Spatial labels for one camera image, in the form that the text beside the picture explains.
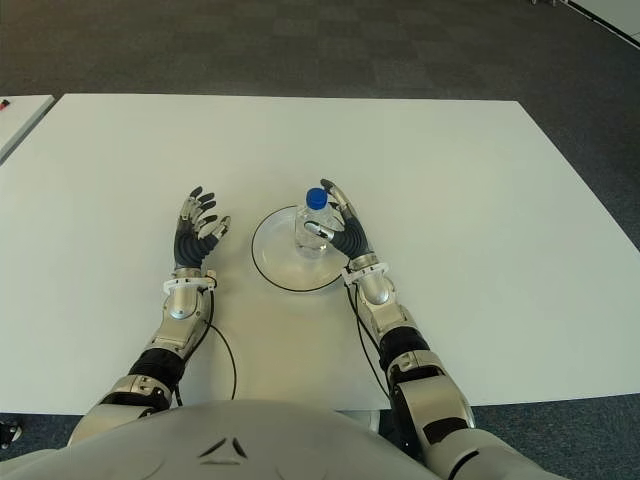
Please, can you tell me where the clear bottle with blue cap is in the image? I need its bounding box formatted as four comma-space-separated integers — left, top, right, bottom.
294, 187, 337, 260

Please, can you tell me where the grey robot torso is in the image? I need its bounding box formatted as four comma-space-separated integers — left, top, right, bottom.
0, 397, 619, 480

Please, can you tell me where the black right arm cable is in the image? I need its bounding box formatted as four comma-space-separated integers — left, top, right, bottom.
344, 282, 392, 401

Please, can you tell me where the white side table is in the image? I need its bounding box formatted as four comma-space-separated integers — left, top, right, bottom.
0, 94, 56, 165

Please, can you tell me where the white plate with black rim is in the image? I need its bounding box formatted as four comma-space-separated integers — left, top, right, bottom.
250, 204, 354, 295

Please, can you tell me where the white furniture edge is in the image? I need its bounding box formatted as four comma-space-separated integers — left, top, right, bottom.
568, 0, 640, 45

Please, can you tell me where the black stand with caster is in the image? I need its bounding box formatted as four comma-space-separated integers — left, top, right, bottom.
0, 418, 25, 445

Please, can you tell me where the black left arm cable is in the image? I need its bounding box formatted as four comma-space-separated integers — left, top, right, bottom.
172, 287, 238, 407

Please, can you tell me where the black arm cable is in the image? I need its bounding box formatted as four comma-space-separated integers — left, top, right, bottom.
172, 287, 238, 407
344, 282, 392, 401

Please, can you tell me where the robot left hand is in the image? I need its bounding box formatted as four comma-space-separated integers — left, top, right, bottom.
172, 186, 232, 271

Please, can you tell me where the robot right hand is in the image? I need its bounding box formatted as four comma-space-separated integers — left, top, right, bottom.
304, 178, 377, 261

